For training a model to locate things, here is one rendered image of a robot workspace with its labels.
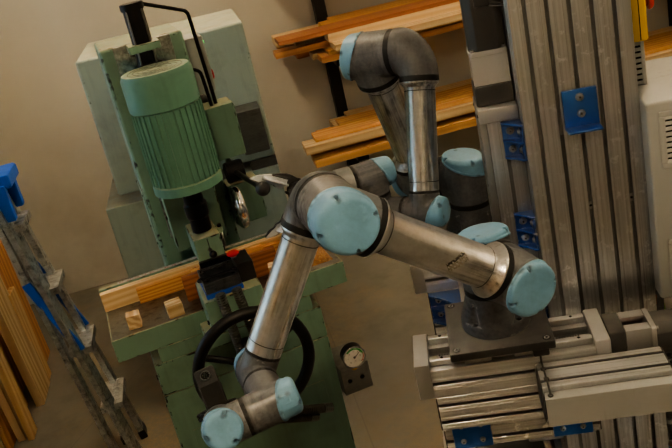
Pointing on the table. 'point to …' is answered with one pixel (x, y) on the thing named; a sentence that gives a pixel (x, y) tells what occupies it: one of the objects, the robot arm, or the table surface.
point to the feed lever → (234, 169)
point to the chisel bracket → (205, 242)
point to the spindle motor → (172, 128)
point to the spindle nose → (197, 213)
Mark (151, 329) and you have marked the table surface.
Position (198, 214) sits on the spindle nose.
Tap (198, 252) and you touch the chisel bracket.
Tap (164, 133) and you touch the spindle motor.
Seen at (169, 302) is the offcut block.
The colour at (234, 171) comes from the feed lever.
